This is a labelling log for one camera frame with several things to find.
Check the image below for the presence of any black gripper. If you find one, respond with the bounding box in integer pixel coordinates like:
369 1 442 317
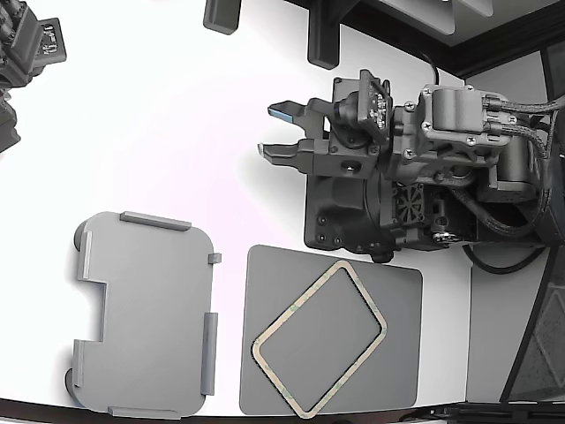
257 96 394 179

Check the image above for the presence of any beige rectangular frame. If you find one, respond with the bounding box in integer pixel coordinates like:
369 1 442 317
250 259 388 420

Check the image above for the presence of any black six-joint robot arm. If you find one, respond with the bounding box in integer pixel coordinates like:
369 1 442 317
388 82 565 248

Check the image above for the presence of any long black stand foot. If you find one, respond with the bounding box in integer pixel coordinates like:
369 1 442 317
306 0 342 71

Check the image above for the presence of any short black stand foot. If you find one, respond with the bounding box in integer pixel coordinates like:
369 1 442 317
202 0 243 35

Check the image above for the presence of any gray foam panel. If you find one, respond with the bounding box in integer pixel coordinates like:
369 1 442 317
379 0 456 37

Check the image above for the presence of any dark gray mat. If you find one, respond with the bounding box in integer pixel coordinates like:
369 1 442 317
238 244 424 416

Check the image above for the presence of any black wrist camera board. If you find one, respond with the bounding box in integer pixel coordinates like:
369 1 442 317
330 69 395 149

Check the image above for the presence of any thin black cable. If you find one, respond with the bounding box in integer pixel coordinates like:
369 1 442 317
417 50 441 86

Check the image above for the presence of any black table frame rail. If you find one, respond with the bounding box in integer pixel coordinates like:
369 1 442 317
282 0 565 79

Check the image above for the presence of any light gray frame holder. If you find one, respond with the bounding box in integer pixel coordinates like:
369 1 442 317
64 210 223 420

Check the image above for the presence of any black braided cable bundle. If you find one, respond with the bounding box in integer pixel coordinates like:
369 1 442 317
458 97 565 242

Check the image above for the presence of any idle arm camera board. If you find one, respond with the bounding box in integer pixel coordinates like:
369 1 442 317
37 17 70 66

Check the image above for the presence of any black base power cable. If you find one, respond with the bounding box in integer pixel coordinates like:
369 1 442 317
461 244 551 276

